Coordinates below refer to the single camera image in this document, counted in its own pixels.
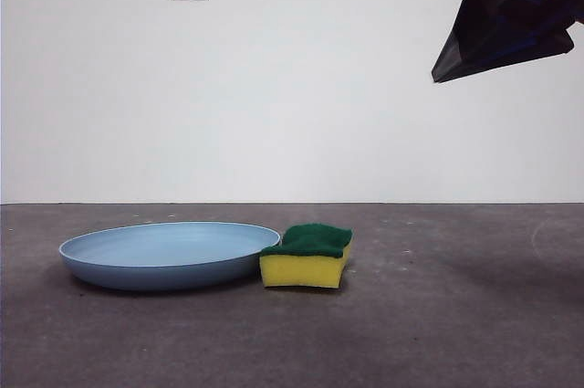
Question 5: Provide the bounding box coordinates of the light blue round plate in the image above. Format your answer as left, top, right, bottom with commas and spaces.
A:
57, 221, 282, 292

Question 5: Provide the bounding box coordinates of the yellow sponge with green pad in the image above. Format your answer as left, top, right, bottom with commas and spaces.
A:
259, 223, 354, 290

